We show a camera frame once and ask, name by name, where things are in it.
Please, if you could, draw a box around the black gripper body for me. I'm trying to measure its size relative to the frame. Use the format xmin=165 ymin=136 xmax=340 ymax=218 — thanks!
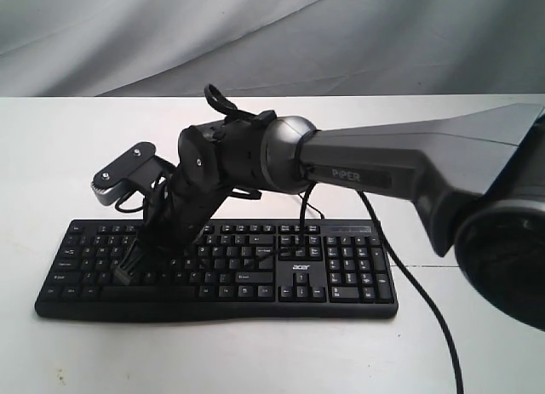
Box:
xmin=136 ymin=172 xmax=232 ymax=262

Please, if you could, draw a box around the black Acer keyboard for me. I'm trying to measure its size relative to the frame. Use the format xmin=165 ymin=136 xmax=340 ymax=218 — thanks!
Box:
xmin=34 ymin=219 xmax=399 ymax=323

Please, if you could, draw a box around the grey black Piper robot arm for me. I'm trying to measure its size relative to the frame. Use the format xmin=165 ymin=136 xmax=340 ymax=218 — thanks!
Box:
xmin=115 ymin=104 xmax=544 ymax=329

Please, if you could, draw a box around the grey backdrop cloth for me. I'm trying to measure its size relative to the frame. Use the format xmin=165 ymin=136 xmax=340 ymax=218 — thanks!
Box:
xmin=1 ymin=0 xmax=544 ymax=97

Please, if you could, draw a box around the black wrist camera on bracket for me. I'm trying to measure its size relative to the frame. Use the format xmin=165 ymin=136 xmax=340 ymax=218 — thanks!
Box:
xmin=91 ymin=141 xmax=175 ymax=206

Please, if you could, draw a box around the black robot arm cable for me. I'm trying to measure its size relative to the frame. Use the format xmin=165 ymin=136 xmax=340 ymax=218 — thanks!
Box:
xmin=255 ymin=185 xmax=465 ymax=394

